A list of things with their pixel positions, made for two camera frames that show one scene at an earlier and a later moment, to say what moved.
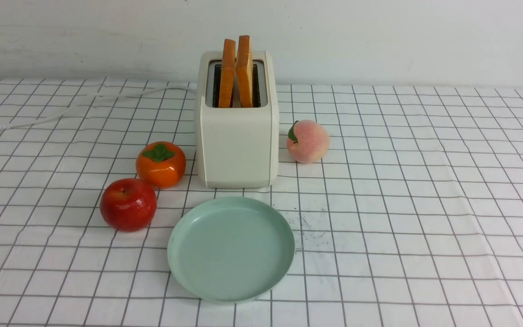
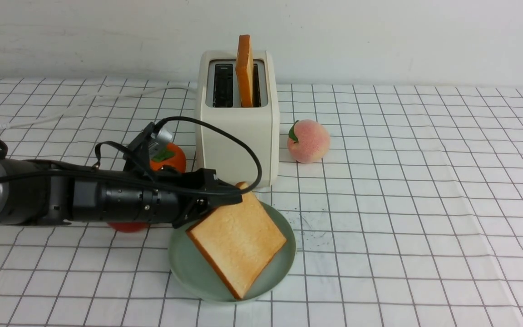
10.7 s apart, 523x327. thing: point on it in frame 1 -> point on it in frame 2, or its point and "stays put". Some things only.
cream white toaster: [236, 147] stays put
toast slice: [226, 95] -> [242, 240]
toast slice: [244, 71] stays put
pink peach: [308, 141] stays put
